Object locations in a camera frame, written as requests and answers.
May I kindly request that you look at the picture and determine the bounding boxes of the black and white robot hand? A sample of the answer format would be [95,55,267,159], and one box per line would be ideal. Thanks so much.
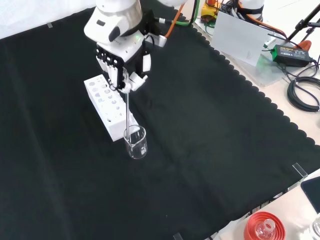
[94,33,153,94]

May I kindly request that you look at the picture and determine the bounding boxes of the clear glass beaker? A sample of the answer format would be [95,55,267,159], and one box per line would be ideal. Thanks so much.
[123,124,148,160]

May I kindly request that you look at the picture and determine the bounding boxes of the black flat tablet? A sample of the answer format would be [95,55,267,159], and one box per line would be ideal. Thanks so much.
[300,175,320,214]

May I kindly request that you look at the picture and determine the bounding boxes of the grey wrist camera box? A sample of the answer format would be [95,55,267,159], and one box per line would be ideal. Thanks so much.
[146,33,169,48]

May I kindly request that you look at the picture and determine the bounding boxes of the pale base board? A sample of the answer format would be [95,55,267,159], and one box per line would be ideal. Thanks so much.
[193,17,287,88]

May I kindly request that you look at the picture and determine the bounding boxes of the orange cable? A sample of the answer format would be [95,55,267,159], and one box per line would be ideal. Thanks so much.
[165,0,187,38]
[246,13,305,50]

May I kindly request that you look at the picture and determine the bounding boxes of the clear round-bottom flask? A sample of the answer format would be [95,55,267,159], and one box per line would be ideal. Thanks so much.
[254,218,277,239]

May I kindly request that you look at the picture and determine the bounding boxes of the black bench cloth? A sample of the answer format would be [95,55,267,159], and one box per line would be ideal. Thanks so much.
[0,6,320,240]

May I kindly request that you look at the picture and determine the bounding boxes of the yellow stop button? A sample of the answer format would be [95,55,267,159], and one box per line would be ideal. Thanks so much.
[201,0,219,24]

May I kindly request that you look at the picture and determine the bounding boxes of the black power adapter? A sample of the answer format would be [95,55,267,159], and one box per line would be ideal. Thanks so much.
[271,44,313,68]

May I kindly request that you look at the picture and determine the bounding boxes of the white card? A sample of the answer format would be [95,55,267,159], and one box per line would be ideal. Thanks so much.
[211,11,270,67]

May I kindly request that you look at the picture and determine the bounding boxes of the clear glass vessel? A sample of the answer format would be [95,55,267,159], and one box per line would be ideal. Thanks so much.
[309,215,320,240]

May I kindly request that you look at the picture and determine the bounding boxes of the green cable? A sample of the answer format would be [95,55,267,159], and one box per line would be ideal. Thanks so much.
[172,0,201,26]

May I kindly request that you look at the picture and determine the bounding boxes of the coiled black cable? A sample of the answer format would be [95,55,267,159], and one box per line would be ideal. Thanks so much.
[286,76,320,113]

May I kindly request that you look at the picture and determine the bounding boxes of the black tripod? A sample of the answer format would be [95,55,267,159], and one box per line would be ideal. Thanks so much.
[286,0,320,43]

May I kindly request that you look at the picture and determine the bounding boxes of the clear glass rod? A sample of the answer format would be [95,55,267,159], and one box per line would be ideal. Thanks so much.
[125,91,131,141]

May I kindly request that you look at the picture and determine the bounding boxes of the white test tube rack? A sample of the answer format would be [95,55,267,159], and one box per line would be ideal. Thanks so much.
[83,74,140,143]

